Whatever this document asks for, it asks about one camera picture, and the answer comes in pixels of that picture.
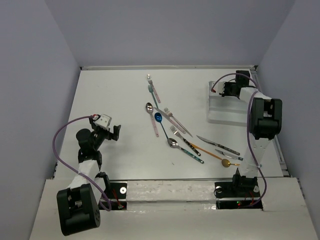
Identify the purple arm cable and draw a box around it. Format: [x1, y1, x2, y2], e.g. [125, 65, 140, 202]
[211, 72, 266, 207]
[52, 114, 112, 212]

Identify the small silver knife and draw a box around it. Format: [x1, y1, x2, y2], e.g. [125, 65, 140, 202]
[215, 149, 243, 161]

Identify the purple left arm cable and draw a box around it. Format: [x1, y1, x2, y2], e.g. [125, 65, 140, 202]
[52, 114, 112, 212]

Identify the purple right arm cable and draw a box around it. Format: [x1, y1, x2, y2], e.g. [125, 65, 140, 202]
[211, 72, 266, 207]

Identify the silver fork black speckled handle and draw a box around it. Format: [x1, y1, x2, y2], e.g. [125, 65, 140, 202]
[170, 125, 201, 157]

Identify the teal fork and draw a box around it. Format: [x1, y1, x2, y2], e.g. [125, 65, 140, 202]
[148, 84, 158, 105]

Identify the silver spoon teal speckled handle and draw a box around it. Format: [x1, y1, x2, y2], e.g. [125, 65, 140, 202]
[167, 138, 205, 164]

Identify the gold spoon orange handle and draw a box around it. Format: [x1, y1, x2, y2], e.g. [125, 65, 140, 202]
[190, 142, 222, 161]

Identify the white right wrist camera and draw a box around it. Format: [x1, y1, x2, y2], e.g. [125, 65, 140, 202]
[211, 81, 225, 95]

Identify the silver fork pink handle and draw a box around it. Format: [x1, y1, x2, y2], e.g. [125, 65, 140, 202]
[146, 74, 161, 103]

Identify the silver knife pink handle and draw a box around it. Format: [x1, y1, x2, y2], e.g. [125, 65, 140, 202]
[154, 107, 187, 134]

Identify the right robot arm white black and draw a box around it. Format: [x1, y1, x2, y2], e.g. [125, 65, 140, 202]
[211, 70, 283, 199]

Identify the white compartment tray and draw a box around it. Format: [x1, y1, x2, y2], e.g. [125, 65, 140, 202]
[206, 81, 248, 127]

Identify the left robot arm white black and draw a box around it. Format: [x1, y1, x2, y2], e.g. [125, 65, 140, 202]
[56, 114, 121, 236]

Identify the silver fork slim handle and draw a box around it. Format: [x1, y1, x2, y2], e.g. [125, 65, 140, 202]
[164, 107, 185, 130]

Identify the gold utensil teal handle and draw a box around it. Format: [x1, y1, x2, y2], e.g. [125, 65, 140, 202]
[221, 159, 240, 168]

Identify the silver spoon pink handle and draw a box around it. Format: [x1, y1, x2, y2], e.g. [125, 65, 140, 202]
[145, 102, 159, 137]

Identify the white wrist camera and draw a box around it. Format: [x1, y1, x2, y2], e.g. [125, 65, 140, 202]
[92, 114, 112, 131]
[211, 81, 225, 95]

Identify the knife black speckled handle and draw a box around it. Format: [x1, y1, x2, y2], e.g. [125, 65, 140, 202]
[197, 135, 240, 156]

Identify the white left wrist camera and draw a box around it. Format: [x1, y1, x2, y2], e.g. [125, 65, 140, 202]
[92, 114, 112, 131]

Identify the blue spoon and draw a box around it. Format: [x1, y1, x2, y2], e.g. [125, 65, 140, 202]
[154, 112, 169, 140]

